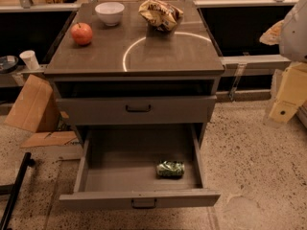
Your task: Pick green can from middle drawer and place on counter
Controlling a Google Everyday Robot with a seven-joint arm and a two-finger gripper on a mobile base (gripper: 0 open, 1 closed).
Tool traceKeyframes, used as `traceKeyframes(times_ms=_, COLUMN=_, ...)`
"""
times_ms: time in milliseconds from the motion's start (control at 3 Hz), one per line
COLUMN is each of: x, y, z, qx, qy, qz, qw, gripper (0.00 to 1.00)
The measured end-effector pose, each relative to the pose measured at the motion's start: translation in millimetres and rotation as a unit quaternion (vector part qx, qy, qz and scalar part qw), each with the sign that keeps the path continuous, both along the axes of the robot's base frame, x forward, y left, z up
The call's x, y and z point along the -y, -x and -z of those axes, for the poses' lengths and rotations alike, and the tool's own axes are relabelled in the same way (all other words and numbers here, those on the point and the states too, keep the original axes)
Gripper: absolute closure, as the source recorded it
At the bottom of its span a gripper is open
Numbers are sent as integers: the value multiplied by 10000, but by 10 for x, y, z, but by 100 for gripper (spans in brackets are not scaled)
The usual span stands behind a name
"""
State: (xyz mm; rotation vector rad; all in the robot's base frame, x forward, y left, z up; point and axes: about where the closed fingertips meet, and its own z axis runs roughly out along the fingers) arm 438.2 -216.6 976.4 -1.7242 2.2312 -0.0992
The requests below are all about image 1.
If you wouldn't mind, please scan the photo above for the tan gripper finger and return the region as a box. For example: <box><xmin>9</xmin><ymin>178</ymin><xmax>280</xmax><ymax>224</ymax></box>
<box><xmin>268</xmin><ymin>62</ymin><xmax>307</xmax><ymax>125</ymax></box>
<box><xmin>259</xmin><ymin>20</ymin><xmax>284</xmax><ymax>45</ymax></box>

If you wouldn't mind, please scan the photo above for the green soda can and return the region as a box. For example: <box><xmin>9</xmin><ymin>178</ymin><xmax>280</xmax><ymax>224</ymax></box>
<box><xmin>156</xmin><ymin>161</ymin><xmax>185</xmax><ymax>177</ymax></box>

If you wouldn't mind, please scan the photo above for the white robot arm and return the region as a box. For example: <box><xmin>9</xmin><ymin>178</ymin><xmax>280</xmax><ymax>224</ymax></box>
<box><xmin>260</xmin><ymin>0</ymin><xmax>307</xmax><ymax>127</ymax></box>

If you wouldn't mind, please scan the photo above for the grey drawer cabinet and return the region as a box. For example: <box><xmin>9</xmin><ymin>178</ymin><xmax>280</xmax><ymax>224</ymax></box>
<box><xmin>45</xmin><ymin>1</ymin><xmax>224</xmax><ymax>140</ymax></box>

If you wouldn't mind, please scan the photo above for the open grey middle drawer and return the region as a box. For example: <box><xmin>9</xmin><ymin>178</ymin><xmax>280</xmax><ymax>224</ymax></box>
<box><xmin>59</xmin><ymin>124</ymin><xmax>220</xmax><ymax>210</ymax></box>

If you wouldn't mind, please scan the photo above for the closed grey top drawer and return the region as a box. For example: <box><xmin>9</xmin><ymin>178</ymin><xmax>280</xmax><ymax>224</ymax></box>
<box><xmin>57</xmin><ymin>96</ymin><xmax>216</xmax><ymax>126</ymax></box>

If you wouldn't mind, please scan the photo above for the yellow chip bag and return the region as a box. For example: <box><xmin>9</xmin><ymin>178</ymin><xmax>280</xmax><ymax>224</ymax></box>
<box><xmin>138</xmin><ymin>0</ymin><xmax>183</xmax><ymax>32</ymax></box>

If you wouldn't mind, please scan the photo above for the white bowl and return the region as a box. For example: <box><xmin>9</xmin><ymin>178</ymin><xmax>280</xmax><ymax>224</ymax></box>
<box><xmin>95</xmin><ymin>2</ymin><xmax>125</xmax><ymax>26</ymax></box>

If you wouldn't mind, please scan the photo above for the red apple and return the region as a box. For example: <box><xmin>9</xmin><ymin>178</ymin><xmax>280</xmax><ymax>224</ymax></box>
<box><xmin>70</xmin><ymin>23</ymin><xmax>93</xmax><ymax>46</ymax></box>

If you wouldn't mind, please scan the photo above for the flat cardboard sheet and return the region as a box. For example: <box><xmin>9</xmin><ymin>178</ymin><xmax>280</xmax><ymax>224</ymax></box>
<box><xmin>20</xmin><ymin>131</ymin><xmax>77</xmax><ymax>149</ymax></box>

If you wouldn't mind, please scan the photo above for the white paper cup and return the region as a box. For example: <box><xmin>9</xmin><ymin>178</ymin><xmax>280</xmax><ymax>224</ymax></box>
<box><xmin>19</xmin><ymin>50</ymin><xmax>39</xmax><ymax>70</ymax></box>

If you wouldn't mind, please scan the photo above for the brown cardboard box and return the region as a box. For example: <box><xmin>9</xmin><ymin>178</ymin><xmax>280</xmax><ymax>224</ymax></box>
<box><xmin>5</xmin><ymin>75</ymin><xmax>59</xmax><ymax>132</ymax></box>

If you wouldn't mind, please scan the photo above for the black metal stand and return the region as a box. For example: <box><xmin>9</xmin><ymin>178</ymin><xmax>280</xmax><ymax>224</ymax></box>
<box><xmin>0</xmin><ymin>152</ymin><xmax>35</xmax><ymax>230</ymax></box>

